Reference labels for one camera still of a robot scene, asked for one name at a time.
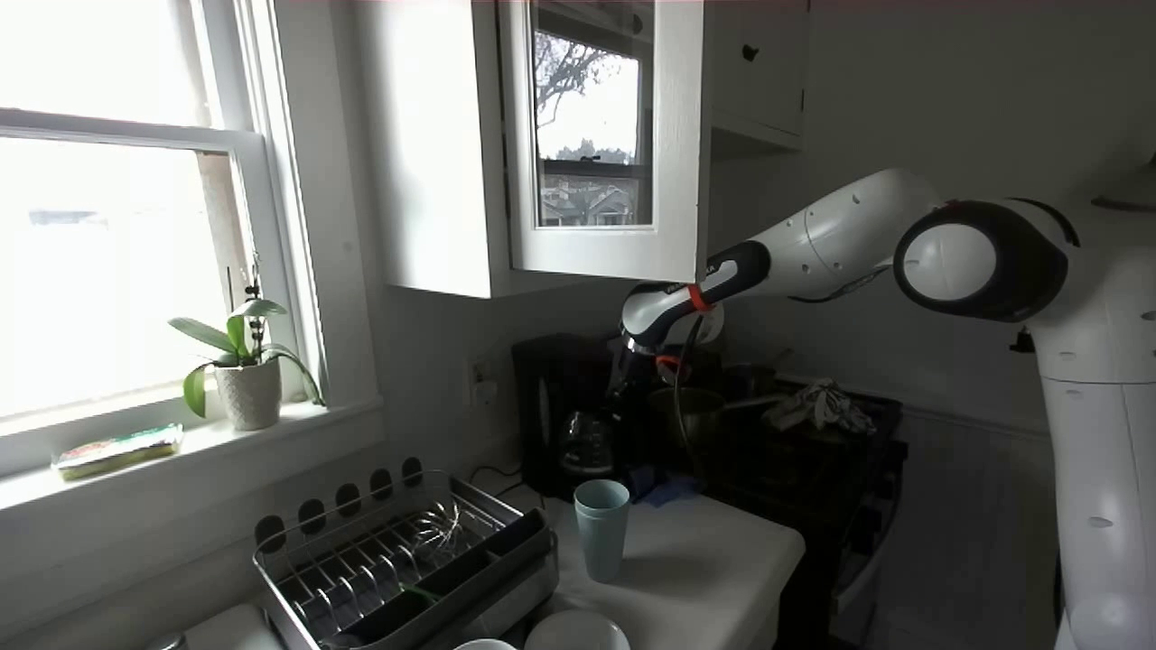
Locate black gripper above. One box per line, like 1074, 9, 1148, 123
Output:
607, 335, 678, 399

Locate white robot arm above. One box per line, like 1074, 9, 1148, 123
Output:
620, 168, 1156, 650

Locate black coffee maker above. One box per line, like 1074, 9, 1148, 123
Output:
513, 335, 611, 497

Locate blue dish cloth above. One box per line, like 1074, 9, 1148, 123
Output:
631, 472, 696, 506

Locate light blue plastic cup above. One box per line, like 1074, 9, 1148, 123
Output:
576, 478, 631, 580

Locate floral kitchen towel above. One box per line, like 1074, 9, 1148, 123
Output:
763, 379, 878, 432

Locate stainless black gas stove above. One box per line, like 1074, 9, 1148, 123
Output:
598, 300, 912, 650

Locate white upper cabinet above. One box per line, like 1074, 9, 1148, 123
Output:
355, 0, 813, 300

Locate white plate front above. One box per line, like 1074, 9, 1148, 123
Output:
523, 608, 630, 650

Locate metal dish drying rack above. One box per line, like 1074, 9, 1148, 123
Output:
252, 458, 559, 650

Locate potted green plant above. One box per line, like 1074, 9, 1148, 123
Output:
173, 280, 320, 429

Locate sponge on window sill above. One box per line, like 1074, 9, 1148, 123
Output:
53, 432, 178, 478

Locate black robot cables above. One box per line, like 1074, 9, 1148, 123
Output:
648, 303, 727, 483

